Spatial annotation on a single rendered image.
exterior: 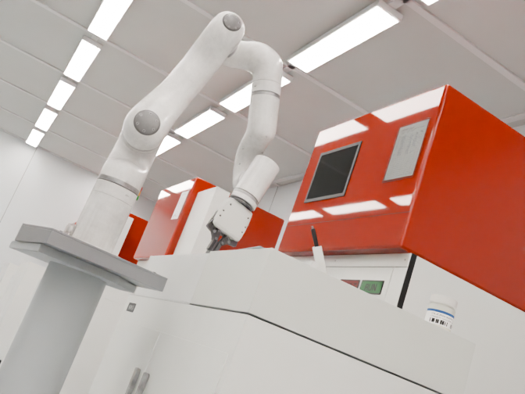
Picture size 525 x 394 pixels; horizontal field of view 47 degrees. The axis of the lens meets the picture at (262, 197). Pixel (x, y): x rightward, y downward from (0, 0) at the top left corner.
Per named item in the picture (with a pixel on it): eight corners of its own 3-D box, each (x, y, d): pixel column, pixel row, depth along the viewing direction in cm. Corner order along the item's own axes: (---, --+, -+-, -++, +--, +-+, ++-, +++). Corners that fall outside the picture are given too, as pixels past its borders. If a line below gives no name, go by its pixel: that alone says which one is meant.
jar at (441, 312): (435, 336, 161) (444, 302, 164) (455, 338, 155) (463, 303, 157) (416, 327, 158) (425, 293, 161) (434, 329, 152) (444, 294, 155)
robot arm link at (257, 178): (228, 190, 181) (241, 186, 172) (251, 156, 185) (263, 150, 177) (249, 206, 183) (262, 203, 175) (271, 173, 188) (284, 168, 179)
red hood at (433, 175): (405, 312, 287) (437, 198, 303) (555, 328, 215) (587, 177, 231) (275, 251, 259) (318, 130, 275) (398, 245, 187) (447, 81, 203)
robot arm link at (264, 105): (237, 102, 192) (226, 195, 187) (258, 88, 178) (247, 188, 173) (262, 109, 196) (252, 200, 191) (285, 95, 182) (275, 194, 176)
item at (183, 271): (158, 303, 207) (173, 266, 211) (220, 315, 158) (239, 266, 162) (133, 294, 204) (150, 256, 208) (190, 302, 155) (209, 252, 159)
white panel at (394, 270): (259, 347, 251) (290, 258, 262) (381, 381, 179) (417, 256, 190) (253, 345, 250) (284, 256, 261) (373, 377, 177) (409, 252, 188)
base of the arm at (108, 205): (58, 234, 151) (91, 169, 156) (51, 235, 169) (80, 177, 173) (128, 263, 158) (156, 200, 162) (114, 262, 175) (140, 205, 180)
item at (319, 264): (312, 295, 170) (327, 252, 173) (320, 296, 166) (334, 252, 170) (295, 288, 168) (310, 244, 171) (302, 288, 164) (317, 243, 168)
